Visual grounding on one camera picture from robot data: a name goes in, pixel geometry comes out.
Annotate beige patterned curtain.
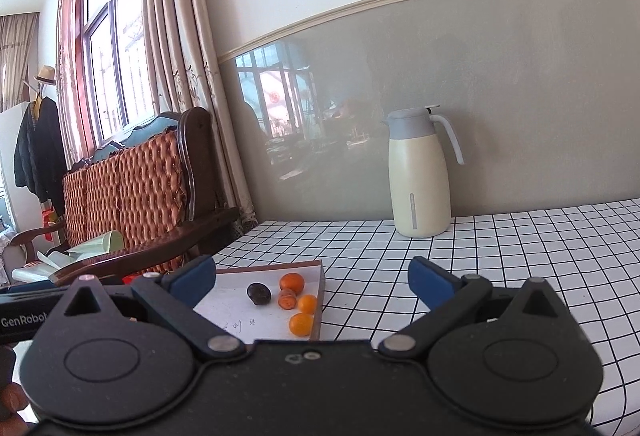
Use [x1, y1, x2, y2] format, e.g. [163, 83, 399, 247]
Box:
[141, 0, 258, 229]
[55, 0, 93, 162]

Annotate brown cardboard box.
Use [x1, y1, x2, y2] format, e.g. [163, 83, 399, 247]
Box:
[192, 260, 326, 344]

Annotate wooden chair orange cushion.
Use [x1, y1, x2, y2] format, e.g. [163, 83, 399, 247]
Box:
[10, 106, 241, 287]

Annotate black coat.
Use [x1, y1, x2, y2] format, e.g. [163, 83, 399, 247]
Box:
[13, 96, 68, 217]

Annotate white black checkered tablecloth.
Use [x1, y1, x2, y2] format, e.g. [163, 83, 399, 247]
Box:
[212, 197, 640, 436]

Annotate smooth oval orange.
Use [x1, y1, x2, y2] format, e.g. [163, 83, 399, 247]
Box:
[288, 313, 315, 337]

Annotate light green cup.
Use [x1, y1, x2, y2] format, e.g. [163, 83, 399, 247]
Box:
[97, 230, 126, 253]

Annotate white papers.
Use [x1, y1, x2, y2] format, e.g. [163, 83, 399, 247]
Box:
[12, 246, 101, 282]

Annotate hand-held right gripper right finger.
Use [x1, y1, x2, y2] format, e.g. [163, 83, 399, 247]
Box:
[377, 256, 583, 361]

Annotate person's left hand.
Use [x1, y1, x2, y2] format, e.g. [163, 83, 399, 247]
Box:
[0, 385, 28, 429]

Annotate bumpy mandarin orange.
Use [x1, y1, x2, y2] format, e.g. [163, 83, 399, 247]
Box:
[278, 273, 306, 295]

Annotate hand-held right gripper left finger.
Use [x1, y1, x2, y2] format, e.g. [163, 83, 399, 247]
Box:
[47, 252, 247, 361]

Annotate beige striped curtain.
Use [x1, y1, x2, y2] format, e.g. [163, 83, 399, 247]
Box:
[0, 14, 41, 112]

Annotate white cabinet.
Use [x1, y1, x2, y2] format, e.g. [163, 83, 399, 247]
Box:
[0, 101, 36, 237]

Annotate cream thermos jug grey lid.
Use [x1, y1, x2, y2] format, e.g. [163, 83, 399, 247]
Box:
[382, 105, 466, 238]

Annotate wooden framed window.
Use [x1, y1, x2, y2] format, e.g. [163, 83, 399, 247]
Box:
[80, 0, 156, 142]

